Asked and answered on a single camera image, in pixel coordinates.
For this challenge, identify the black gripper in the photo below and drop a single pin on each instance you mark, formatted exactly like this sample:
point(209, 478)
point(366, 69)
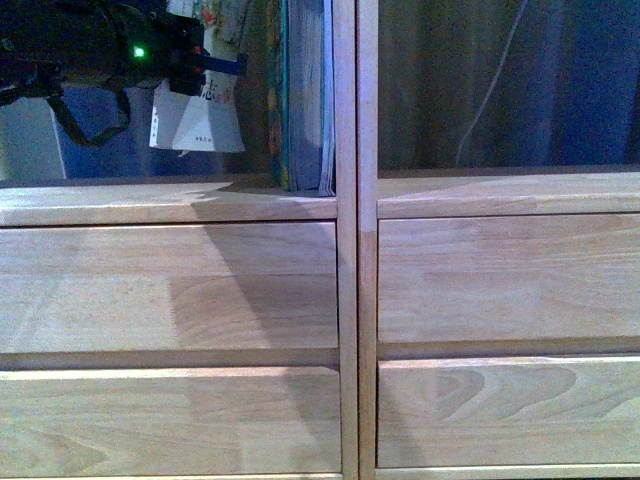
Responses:
point(50, 45)

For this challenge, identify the white cover book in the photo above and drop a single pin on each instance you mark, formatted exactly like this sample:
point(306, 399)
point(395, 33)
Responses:
point(205, 119)

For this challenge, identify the left wooden shelf cabinet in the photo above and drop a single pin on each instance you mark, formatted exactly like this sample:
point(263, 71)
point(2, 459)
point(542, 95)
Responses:
point(206, 204)

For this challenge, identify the wooden shelf cabinet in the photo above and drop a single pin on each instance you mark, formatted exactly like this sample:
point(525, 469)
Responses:
point(465, 193)
point(206, 204)

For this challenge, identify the right wooden shelf cabinet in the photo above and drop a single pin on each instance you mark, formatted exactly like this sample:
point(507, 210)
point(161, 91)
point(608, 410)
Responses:
point(465, 193)

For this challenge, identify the teal cover standing book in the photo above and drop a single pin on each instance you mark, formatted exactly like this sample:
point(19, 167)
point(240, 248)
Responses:
point(301, 97)

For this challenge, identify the white panel at left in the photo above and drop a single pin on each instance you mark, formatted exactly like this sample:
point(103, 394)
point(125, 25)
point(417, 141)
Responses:
point(30, 147)

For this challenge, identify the upper left wooden drawer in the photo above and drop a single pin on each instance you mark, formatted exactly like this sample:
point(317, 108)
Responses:
point(169, 288)

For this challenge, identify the wooden drawer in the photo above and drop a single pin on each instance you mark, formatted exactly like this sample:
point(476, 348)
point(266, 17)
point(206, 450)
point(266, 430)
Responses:
point(508, 278)
point(508, 412)
point(170, 422)
point(169, 288)

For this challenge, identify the lower left wooden drawer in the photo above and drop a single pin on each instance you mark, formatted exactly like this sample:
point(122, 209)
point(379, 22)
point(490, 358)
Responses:
point(170, 422)

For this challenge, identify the upper right wooden drawer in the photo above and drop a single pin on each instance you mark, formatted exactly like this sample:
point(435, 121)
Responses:
point(508, 278)

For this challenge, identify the lower right wooden drawer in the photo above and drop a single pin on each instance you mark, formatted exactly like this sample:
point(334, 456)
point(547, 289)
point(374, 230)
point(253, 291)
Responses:
point(508, 412)

